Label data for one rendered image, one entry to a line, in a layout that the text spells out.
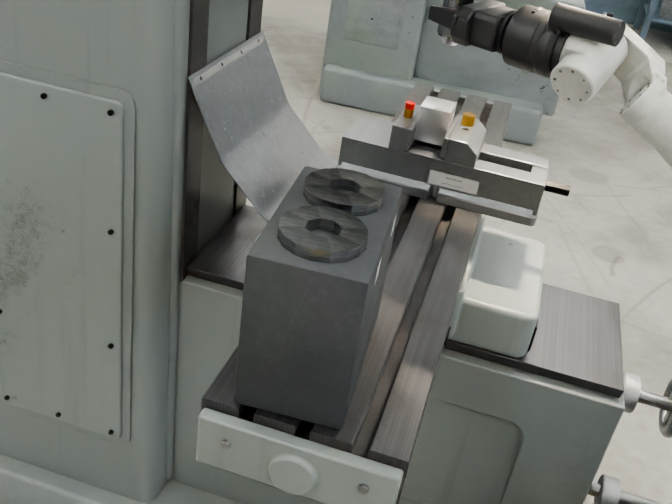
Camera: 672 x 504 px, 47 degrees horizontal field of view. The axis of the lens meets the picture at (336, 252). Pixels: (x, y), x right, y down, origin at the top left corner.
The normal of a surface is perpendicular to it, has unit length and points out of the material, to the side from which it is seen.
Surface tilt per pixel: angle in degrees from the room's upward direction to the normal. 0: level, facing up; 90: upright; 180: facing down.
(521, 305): 0
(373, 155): 90
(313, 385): 90
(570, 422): 90
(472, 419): 90
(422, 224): 0
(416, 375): 0
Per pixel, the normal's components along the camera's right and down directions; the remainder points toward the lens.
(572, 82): -0.64, 0.67
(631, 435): 0.14, -0.85
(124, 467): -0.25, 0.30
